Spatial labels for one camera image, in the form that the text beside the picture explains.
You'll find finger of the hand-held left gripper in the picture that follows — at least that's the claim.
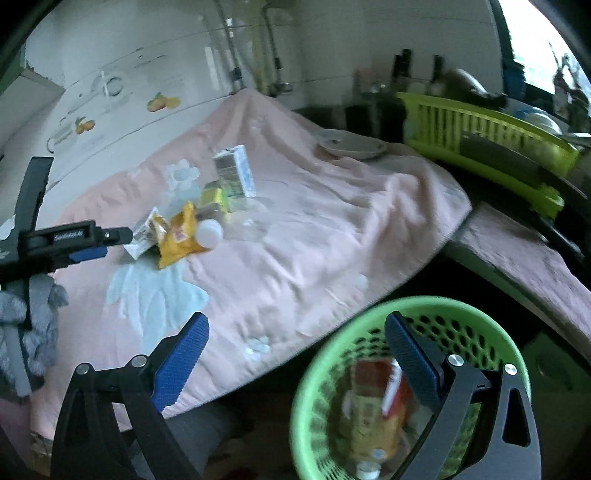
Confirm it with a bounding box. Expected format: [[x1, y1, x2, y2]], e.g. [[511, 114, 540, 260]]
[[46, 246, 110, 271], [95, 227, 136, 245]]

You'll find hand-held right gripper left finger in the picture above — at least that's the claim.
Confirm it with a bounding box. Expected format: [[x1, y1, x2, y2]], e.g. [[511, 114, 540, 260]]
[[52, 312, 211, 480]]

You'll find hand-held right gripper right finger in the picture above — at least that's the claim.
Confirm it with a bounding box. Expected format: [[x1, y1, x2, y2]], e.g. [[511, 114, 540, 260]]
[[384, 311, 542, 480]]

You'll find white snack packet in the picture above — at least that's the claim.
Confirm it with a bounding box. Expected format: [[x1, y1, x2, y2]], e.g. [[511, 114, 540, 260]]
[[124, 208, 171, 260]]

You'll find red snack wrapper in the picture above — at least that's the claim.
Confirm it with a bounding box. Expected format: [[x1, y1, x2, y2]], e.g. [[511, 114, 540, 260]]
[[382, 360, 417, 428]]

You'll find yellow snack packet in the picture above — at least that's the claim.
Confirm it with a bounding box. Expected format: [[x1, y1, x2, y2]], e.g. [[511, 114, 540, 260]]
[[157, 202, 208, 269]]

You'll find orange label plastic bottle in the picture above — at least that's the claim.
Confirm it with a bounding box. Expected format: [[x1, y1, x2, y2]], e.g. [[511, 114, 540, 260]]
[[344, 361, 407, 480]]

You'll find green mesh basket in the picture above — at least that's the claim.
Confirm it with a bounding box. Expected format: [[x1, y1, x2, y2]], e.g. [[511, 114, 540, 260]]
[[290, 296, 535, 480]]

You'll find person's grey trouser leg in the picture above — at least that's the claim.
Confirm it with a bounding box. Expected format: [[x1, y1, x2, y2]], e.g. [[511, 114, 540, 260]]
[[173, 401, 243, 480]]

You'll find white round lid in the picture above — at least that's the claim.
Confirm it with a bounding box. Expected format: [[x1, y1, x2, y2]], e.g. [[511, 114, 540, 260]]
[[195, 218, 225, 250]]

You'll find small yellow carton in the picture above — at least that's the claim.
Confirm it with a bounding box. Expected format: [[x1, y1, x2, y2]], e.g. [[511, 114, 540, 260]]
[[198, 182, 245, 219]]

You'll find clear plastic wrap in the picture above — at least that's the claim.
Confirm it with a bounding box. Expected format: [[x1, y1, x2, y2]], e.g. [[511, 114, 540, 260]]
[[222, 203, 278, 241]]

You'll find small green white carton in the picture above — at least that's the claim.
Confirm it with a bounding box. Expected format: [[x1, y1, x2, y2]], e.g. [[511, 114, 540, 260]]
[[212, 144, 256, 200]]

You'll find pink flower blanket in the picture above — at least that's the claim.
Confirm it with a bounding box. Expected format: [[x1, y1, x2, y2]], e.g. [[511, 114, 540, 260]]
[[28, 88, 474, 439]]

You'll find brown towel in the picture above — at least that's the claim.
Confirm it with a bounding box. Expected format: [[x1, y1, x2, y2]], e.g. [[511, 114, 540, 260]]
[[455, 202, 591, 354]]

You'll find cleaver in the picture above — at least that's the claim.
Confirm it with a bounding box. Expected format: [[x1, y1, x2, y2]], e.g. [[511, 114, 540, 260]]
[[459, 130, 570, 195]]

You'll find yellow pipe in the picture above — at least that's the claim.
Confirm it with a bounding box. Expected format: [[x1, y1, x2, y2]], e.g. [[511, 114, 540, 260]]
[[252, 23, 271, 96]]

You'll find white plate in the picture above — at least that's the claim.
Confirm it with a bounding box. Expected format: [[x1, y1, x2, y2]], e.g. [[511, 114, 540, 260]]
[[316, 129, 389, 160]]

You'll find lime green dish rack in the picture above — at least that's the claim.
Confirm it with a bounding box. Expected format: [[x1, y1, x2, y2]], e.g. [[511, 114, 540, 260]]
[[396, 91, 580, 220]]

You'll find dark knife holder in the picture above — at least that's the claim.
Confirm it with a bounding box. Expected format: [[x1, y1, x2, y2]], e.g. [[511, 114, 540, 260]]
[[346, 91, 408, 140]]

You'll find white bowl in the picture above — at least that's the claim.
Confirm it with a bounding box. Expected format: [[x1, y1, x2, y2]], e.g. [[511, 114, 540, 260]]
[[521, 108, 563, 136]]

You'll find metal pot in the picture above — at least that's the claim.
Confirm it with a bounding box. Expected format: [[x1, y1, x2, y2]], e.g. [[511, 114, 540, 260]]
[[442, 68, 509, 106]]

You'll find potted plant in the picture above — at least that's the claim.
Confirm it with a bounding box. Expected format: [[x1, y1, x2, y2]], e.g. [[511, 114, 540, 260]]
[[551, 45, 591, 109]]

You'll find black handle knife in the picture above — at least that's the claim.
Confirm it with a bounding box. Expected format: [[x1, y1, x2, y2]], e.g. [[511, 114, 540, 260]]
[[428, 54, 445, 94], [392, 48, 413, 94]]

